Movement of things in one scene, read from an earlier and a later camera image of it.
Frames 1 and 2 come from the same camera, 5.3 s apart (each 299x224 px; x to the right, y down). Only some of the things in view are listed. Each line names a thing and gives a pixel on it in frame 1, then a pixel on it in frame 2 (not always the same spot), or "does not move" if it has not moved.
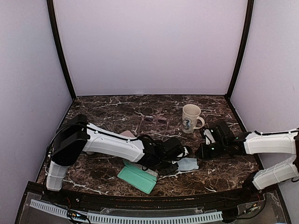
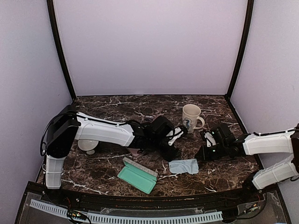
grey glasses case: [133, 173] does not move
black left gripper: [167, 171] → [171, 155]
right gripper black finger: [206, 151] does not move
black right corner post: [249, 12] does not move
